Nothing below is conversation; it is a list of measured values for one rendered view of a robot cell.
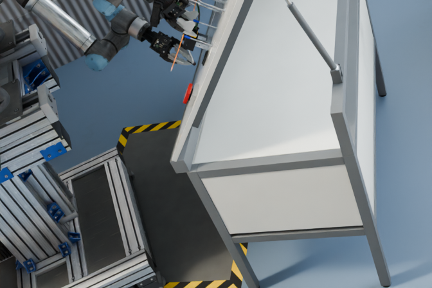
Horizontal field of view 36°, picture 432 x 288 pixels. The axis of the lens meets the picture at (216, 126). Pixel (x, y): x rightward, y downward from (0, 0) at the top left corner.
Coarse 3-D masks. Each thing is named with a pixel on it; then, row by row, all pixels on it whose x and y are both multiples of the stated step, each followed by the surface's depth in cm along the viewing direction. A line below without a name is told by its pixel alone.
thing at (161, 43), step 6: (144, 30) 236; (150, 30) 244; (138, 36) 239; (144, 36) 239; (150, 36) 236; (156, 36) 236; (162, 36) 236; (150, 42) 236; (156, 42) 237; (162, 42) 237; (168, 42) 235; (156, 48) 237; (162, 48) 236; (168, 48) 240; (162, 54) 241
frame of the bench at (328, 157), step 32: (352, 0) 277; (352, 32) 262; (352, 64) 248; (352, 96) 236; (352, 128) 225; (256, 160) 229; (288, 160) 224; (320, 160) 220; (352, 160) 217; (224, 224) 255; (384, 256) 258
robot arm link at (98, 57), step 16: (16, 0) 237; (32, 0) 235; (48, 0) 238; (48, 16) 237; (64, 16) 239; (64, 32) 239; (80, 32) 239; (80, 48) 241; (96, 48) 241; (112, 48) 244; (96, 64) 240
